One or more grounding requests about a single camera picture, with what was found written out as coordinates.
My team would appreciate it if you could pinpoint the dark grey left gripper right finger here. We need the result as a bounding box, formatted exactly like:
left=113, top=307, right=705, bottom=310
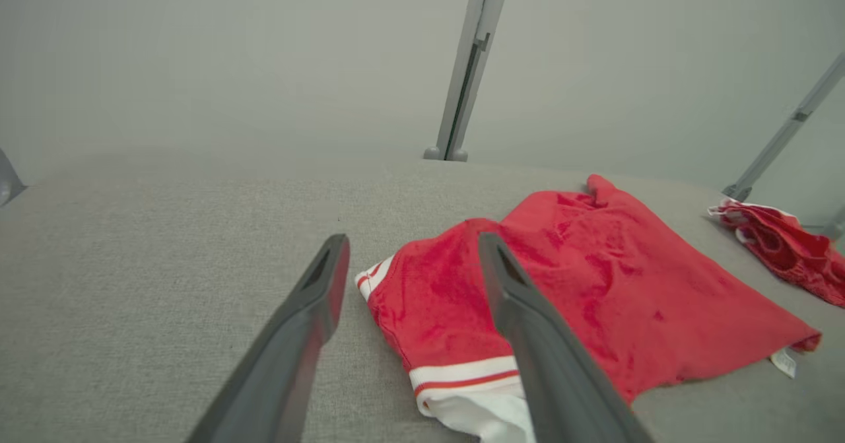
left=478, top=232, right=654, bottom=443

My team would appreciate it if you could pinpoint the red and white striped garment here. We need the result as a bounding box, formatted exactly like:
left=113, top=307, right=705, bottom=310
left=355, top=174, right=823, bottom=443

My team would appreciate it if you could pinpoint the grey partition post with foot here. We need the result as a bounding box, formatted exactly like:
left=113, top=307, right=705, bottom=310
left=0, top=147, right=27, bottom=207

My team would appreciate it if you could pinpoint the folded red shorts white waistband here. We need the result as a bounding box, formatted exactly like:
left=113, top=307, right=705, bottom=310
left=708, top=199, right=845, bottom=309

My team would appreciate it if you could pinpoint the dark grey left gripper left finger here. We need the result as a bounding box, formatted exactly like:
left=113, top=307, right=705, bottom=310
left=186, top=233, right=351, bottom=443

